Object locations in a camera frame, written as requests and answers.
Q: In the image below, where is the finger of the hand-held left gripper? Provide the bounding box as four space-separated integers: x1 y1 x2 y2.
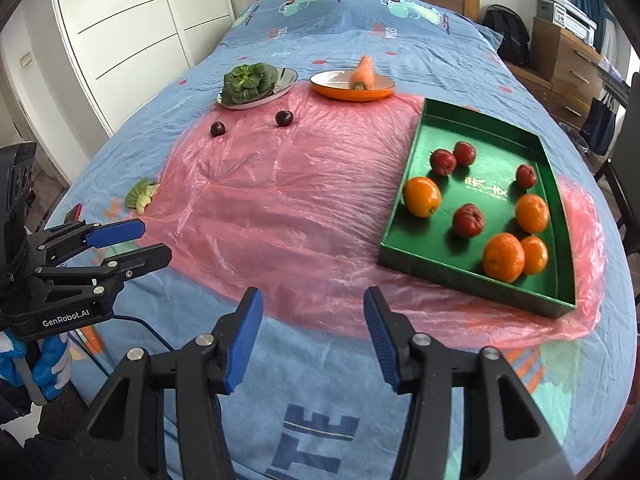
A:
36 242 174 302
30 217 146 267

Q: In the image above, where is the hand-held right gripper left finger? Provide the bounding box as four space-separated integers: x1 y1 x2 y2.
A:
65 286 264 480

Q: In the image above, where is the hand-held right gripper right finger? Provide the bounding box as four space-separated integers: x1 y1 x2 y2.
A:
363 286 576 480

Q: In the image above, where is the large red apple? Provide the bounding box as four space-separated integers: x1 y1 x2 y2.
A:
452 203 486 238

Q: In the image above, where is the large bumpy mandarin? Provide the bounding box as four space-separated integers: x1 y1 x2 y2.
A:
482 232 526 284

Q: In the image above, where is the smooth orange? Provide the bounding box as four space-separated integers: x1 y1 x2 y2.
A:
403 176 442 218

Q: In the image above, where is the small orange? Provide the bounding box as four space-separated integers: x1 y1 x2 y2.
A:
515 193 550 234
520 235 549 275

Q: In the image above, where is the green tray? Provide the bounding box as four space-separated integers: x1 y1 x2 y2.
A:
377 98 577 319

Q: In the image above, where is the person's left hand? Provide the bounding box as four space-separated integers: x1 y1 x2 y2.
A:
0 330 72 405

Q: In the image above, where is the cut bok choy piece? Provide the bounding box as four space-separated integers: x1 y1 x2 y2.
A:
125 178 161 211

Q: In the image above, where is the pink plastic sheet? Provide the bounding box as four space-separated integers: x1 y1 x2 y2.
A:
137 91 608 351

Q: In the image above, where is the green bok choy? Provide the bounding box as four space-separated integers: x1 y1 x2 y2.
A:
222 63 279 106

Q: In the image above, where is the white wardrobe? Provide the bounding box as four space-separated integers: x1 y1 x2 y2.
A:
47 0 236 136

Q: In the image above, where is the silver plate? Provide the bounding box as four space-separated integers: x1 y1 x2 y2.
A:
216 67 299 111

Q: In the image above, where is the orange plate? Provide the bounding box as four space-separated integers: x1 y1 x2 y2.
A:
310 70 396 103

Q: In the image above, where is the carrot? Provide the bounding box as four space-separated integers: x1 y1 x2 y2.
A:
349 55 376 91

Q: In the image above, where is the mesh waste bin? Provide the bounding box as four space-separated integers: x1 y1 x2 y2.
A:
560 122 591 153

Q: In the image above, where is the blue printed bedsheet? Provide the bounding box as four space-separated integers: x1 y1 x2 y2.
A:
45 0 628 480

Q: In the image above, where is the dark chair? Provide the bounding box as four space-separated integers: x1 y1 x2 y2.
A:
595 72 640 306

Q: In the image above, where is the black backpack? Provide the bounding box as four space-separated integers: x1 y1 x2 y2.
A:
481 4 531 67

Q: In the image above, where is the wooden drawer cabinet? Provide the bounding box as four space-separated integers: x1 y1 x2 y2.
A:
502 16 618 131

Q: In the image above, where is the white printer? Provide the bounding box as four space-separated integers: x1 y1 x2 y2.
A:
535 0 598 43

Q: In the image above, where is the black cable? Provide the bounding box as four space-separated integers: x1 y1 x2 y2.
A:
75 314 168 376

